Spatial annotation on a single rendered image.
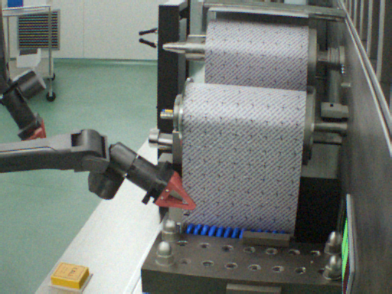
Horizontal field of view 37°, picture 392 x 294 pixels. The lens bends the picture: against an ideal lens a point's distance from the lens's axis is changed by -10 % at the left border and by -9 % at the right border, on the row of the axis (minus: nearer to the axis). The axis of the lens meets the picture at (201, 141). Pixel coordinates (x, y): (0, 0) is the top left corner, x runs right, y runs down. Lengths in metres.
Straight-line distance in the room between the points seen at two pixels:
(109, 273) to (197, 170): 0.32
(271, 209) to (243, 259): 0.14
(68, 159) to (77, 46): 6.14
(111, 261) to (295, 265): 0.46
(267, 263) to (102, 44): 6.19
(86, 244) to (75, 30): 5.94
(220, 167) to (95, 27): 6.06
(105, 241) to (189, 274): 0.42
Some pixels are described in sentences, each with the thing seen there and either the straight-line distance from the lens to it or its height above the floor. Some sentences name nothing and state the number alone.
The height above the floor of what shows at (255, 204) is 1.09.
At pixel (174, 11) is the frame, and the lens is 1.52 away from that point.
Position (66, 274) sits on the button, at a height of 0.92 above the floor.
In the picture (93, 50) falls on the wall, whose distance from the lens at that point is 7.29.
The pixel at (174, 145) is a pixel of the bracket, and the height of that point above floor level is 1.18.
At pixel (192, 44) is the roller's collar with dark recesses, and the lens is 1.48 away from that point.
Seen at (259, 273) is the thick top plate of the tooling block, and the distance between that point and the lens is 1.14.
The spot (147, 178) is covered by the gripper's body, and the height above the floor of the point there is 1.14.
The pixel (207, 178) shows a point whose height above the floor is 1.14.
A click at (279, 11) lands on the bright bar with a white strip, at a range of 1.45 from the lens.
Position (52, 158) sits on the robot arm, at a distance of 1.24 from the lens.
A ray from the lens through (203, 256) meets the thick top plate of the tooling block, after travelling 1.19.
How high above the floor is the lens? 1.64
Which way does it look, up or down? 20 degrees down
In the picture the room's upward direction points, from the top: 1 degrees clockwise
